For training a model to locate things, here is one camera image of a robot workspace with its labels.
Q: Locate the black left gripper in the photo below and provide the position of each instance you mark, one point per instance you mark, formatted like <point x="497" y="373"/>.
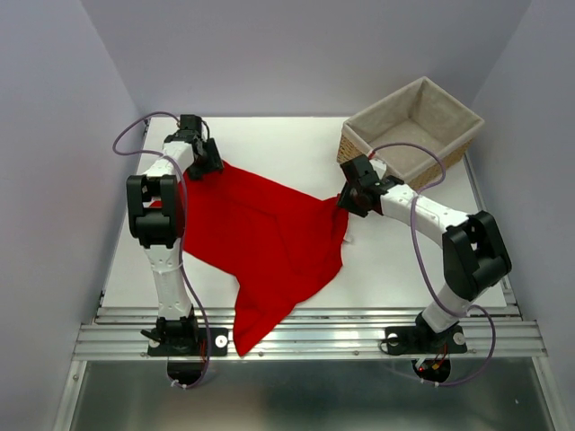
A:
<point x="214" y="162"/>

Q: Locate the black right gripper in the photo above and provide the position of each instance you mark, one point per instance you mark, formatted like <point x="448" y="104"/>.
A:
<point x="345" y="203"/>

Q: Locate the red t shirt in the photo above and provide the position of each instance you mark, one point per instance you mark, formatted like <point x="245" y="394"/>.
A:
<point x="281" y="245"/>

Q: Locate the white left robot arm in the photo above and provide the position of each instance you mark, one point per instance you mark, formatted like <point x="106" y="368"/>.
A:
<point x="156" y="219"/>

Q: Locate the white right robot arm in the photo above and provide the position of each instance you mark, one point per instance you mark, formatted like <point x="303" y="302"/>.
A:
<point x="474" y="255"/>

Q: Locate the wicker basket with cloth liner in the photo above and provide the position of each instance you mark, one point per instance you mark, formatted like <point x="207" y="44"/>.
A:
<point x="420" y="113"/>

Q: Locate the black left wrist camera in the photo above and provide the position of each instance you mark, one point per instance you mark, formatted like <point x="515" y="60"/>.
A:
<point x="192" y="128"/>

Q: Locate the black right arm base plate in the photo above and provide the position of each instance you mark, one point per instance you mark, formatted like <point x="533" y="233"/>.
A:
<point x="419" y="341"/>

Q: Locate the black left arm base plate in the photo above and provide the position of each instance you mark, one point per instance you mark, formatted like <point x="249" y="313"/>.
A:
<point x="182" y="347"/>

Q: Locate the aluminium rail frame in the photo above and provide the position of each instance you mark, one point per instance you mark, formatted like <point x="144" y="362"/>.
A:
<point x="321" y="368"/>

